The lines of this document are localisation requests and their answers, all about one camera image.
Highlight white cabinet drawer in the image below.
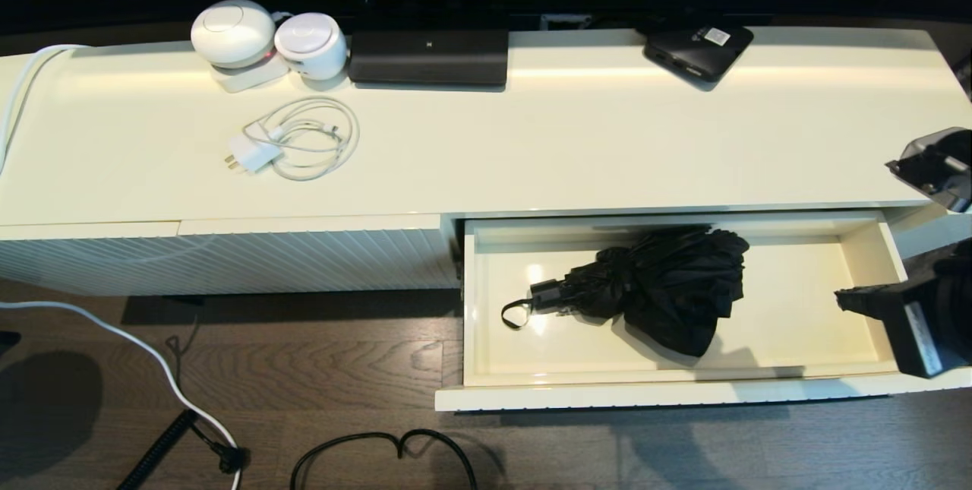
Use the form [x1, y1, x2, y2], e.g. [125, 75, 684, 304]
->
[434, 207, 972, 413]

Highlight black umbrella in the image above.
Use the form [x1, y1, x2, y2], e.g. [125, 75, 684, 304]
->
[500, 226, 751, 359]

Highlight white TV cabinet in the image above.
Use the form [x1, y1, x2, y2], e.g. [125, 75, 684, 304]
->
[0, 25, 972, 298]

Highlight black set-top box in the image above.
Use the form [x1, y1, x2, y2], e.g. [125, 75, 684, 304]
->
[643, 22, 756, 91]

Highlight black rectangular soundbar box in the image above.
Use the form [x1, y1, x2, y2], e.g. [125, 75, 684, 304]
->
[348, 27, 510, 90]

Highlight small white round speaker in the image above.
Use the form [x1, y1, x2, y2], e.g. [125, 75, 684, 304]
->
[273, 11, 351, 81]

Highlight white flat box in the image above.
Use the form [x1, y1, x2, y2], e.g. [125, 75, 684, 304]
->
[210, 57, 291, 93]

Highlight large white round speaker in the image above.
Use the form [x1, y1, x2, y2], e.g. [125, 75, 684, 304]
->
[190, 0, 277, 70]

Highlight black charging cable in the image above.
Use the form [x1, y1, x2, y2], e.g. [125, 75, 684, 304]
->
[290, 429, 478, 490]

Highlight white charger with cable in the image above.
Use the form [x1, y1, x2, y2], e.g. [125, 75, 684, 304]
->
[222, 96, 361, 182]

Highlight black coiled cable with plug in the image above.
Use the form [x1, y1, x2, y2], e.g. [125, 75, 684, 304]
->
[114, 408, 251, 490]

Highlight thick white power cable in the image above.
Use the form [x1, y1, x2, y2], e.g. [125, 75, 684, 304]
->
[0, 300, 244, 490]

